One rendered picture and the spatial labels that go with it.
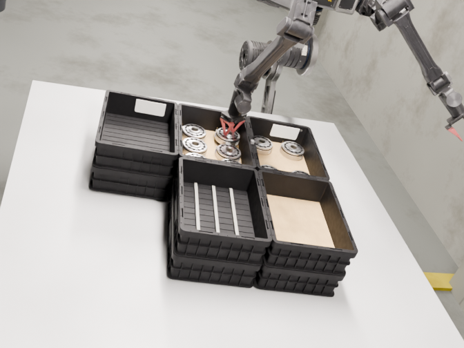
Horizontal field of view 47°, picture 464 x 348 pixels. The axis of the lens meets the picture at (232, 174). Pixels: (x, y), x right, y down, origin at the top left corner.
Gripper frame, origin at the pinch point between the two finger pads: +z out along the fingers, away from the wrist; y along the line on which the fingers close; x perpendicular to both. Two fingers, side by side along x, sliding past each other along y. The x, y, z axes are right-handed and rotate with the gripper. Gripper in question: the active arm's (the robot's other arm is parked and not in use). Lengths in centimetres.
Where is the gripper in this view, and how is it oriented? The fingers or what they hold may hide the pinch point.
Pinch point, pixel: (228, 132)
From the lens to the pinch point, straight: 227.4
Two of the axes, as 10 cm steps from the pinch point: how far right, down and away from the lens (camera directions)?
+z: -2.5, 8.1, 5.4
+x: -7.5, -5.1, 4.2
